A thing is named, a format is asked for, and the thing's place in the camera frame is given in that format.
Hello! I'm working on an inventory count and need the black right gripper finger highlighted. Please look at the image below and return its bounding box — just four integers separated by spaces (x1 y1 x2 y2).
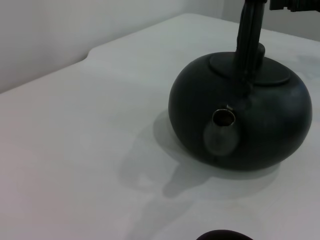
269 0 320 13

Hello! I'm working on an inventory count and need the black round teapot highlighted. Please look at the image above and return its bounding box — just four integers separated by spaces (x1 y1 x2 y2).
167 0 313 172

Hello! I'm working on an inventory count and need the small black teacup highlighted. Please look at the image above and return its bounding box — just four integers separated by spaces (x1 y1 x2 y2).
196 229 253 240

